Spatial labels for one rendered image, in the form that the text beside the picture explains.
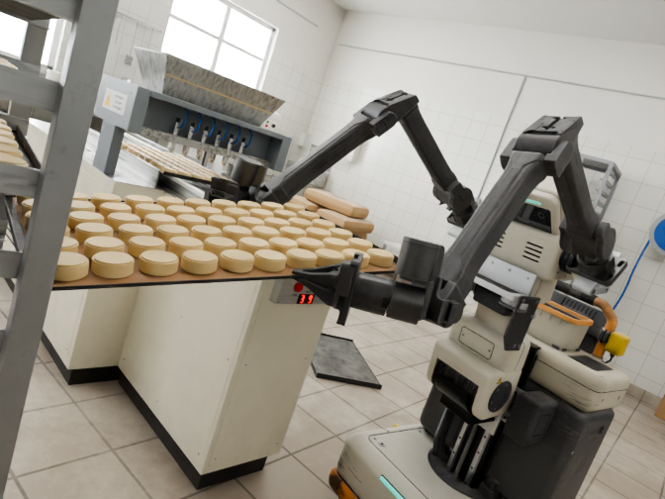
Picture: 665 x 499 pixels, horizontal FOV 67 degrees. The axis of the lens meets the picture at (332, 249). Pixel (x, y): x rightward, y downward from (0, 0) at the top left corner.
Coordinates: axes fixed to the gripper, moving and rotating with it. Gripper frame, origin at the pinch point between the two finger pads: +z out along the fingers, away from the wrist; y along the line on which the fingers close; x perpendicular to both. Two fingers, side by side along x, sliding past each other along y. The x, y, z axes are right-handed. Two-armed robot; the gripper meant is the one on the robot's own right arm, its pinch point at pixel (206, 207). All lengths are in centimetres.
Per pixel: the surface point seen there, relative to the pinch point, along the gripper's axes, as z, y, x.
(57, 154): 55, 15, 6
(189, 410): -40, -79, -11
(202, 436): -34, -82, -3
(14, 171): 55, 12, 2
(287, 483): -53, -107, 26
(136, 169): -86, -14, -65
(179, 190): -74, -15, -41
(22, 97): 55, 20, 2
